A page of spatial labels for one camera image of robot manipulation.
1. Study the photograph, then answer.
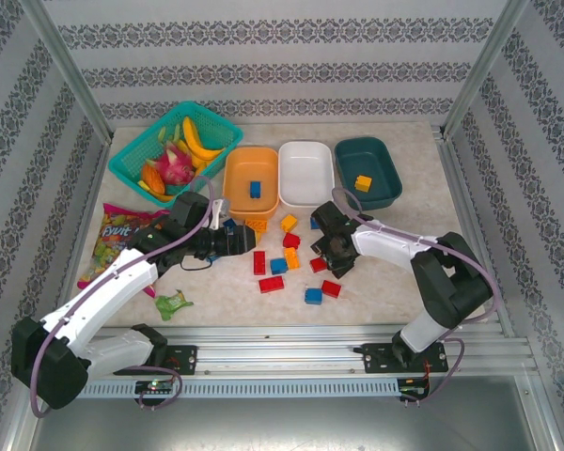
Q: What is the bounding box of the pink toy dragon fruit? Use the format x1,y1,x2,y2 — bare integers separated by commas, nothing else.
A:
154,143,196,187

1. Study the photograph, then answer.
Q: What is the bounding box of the orange toy fruit half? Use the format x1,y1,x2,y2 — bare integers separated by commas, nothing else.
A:
139,162,166,194

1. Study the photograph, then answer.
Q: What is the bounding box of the small yellow toy banana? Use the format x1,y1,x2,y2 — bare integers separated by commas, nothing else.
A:
176,138,208,173

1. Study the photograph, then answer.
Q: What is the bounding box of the orange plastic container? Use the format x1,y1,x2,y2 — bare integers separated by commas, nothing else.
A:
222,146,280,222

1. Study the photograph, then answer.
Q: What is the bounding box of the white plastic container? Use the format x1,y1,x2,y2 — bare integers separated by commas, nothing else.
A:
277,140,336,209

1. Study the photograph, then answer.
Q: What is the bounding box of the large yellow toy banana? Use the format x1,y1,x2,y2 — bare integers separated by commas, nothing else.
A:
181,116,227,161

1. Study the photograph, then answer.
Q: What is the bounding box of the teal plastic mesh basket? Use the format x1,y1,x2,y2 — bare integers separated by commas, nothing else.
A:
107,101,244,210

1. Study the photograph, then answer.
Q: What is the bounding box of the colourful candy bag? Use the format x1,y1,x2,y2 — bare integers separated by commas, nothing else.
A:
77,202,170,298

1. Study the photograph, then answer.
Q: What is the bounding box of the dark teal plastic container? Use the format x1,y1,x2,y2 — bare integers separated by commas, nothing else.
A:
333,135,403,211

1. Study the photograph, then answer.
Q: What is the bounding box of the green candy wrapper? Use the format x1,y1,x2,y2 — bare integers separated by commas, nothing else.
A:
154,289,195,322

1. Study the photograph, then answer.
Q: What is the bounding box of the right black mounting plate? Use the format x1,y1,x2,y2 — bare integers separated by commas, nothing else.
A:
360,341,451,376

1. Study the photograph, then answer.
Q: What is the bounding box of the black mounting plate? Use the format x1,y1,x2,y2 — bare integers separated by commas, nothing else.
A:
360,341,451,376
166,345,198,376

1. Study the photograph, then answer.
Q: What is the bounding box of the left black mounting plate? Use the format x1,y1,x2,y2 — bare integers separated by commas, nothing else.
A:
166,345,198,376

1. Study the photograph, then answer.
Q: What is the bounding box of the right small circuit board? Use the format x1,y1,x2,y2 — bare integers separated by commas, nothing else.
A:
398,377,430,395

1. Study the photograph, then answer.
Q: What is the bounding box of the small circuit board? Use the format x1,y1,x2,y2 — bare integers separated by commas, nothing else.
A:
135,380,176,395
398,377,430,395

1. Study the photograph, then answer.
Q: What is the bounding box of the left small circuit board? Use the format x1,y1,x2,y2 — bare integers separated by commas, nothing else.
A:
135,380,176,395

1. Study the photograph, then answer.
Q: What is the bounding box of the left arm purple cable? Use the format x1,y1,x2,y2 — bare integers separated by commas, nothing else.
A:
30,176,217,419

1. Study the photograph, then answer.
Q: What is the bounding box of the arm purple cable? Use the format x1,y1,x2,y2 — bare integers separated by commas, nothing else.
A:
30,176,217,419
331,186,502,405

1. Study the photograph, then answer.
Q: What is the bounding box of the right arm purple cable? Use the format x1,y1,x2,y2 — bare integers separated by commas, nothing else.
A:
331,186,502,405

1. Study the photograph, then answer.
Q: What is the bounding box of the left aluminium side rail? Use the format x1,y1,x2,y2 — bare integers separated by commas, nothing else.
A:
44,138,117,342

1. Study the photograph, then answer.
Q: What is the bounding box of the aluminium side rail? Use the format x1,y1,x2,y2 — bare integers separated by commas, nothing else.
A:
432,126,516,339
44,138,117,342

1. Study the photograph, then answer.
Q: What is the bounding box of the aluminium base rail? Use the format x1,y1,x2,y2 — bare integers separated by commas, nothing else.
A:
27,326,535,377

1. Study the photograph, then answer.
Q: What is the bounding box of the right aluminium side rail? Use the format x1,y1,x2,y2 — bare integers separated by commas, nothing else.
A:
432,126,516,339

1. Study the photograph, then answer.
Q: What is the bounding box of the slotted grey cable duct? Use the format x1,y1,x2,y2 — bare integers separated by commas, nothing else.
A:
44,379,433,399

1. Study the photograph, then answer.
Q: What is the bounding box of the left aluminium frame post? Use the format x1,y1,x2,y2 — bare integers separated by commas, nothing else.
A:
21,0,115,142

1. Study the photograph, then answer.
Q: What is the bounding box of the aluminium frame post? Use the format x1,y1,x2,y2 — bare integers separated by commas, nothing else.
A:
444,0,530,137
21,0,115,142

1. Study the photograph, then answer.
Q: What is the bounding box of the right aluminium frame post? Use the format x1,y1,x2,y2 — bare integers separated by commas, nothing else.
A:
444,0,530,137

